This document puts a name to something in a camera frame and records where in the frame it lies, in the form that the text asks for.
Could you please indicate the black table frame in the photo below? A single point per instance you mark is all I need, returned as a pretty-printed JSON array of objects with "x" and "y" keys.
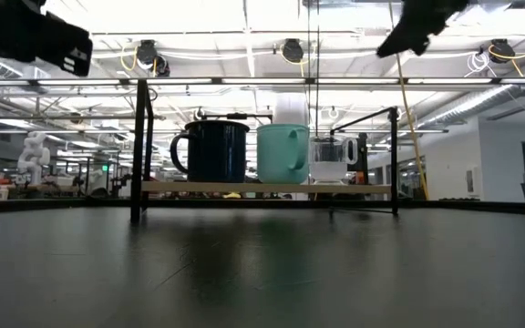
[{"x": 62, "y": 205}]

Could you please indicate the white robot figure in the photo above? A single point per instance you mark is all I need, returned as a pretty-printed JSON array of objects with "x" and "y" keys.
[{"x": 33, "y": 155}]

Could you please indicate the clear glass cup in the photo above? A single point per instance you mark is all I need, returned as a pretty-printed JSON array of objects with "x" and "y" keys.
[{"x": 331, "y": 157}]

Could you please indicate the white translucent container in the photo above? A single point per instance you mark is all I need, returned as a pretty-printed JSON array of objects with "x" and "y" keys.
[{"x": 291, "y": 109}]

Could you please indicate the dark navy enamel mug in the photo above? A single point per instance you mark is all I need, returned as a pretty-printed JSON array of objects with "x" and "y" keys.
[{"x": 217, "y": 152}]

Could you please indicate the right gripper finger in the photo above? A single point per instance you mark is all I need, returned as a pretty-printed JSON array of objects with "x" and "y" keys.
[{"x": 404, "y": 43}]

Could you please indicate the teal plastic mug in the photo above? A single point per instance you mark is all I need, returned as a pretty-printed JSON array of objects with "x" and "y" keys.
[{"x": 281, "y": 155}]

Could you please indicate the black metal shelf frame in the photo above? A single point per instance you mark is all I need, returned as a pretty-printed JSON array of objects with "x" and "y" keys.
[{"x": 138, "y": 136}]

